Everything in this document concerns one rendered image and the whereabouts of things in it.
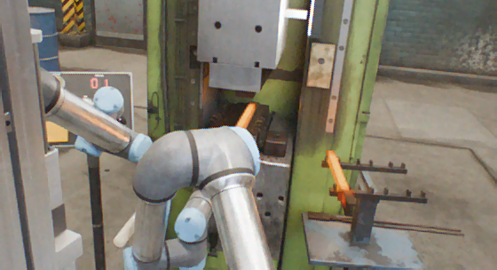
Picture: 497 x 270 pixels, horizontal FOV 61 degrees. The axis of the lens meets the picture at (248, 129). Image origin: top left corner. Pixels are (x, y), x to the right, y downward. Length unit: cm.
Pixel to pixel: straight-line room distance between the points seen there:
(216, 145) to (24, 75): 49
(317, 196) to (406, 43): 592
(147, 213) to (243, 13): 87
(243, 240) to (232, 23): 96
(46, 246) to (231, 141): 45
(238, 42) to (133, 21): 672
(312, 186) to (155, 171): 115
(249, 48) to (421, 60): 630
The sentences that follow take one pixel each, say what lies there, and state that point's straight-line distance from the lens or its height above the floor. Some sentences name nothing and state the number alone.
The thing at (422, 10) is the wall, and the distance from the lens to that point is 763.
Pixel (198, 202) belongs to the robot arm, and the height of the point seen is 102.
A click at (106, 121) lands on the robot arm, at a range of 105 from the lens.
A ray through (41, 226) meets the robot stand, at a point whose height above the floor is 135.
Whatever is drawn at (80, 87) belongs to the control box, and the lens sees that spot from 171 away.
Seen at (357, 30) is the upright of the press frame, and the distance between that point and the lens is 171.
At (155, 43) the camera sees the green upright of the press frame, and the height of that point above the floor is 129.
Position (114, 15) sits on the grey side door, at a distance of 841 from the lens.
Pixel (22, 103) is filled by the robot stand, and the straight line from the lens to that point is 45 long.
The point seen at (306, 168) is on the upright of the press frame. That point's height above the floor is 82.
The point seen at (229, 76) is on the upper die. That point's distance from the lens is 163.
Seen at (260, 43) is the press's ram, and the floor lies 136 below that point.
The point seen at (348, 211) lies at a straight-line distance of 132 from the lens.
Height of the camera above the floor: 162
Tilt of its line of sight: 21 degrees down
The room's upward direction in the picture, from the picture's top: 4 degrees clockwise
